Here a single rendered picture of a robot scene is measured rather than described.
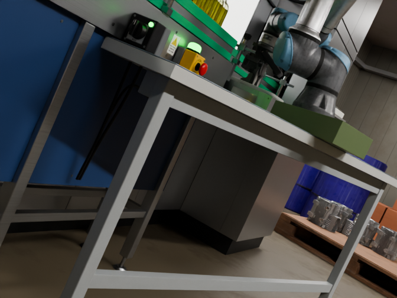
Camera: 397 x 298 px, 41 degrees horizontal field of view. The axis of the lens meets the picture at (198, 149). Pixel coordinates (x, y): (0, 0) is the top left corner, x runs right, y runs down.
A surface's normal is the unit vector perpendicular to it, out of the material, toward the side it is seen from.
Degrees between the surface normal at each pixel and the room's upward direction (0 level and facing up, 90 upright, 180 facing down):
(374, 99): 90
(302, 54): 93
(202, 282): 90
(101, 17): 90
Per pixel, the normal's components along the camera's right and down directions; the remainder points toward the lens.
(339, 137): 0.68, 0.36
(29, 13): 0.82, 0.41
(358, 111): -0.61, -0.22
